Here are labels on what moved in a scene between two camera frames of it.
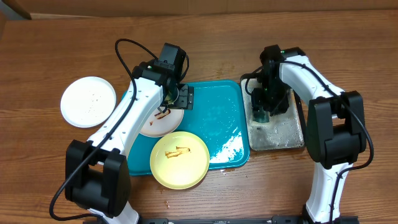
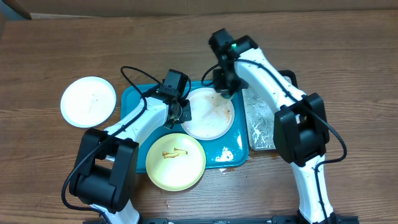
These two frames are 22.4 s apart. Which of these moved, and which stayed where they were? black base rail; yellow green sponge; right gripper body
Moved: right gripper body; yellow green sponge
Stayed: black base rail
